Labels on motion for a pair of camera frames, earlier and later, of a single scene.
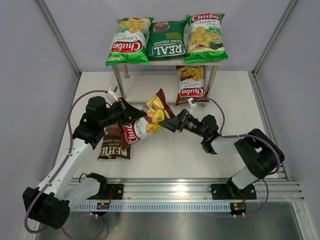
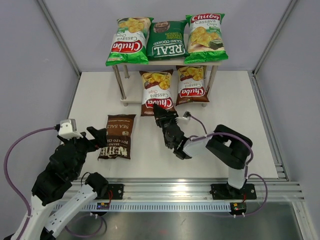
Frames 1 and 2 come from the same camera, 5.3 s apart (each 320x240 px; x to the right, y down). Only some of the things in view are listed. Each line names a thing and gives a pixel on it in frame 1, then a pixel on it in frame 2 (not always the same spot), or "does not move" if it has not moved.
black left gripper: x=132 y=113 → x=100 y=139
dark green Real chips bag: x=167 y=40 does not move
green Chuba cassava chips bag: x=129 y=44 does not move
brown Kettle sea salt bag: x=115 y=144 does not move
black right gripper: x=170 y=124 → x=162 y=115
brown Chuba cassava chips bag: x=190 y=83 does not move
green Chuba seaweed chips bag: x=205 y=43 does not move
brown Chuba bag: x=157 y=110 → x=157 y=90
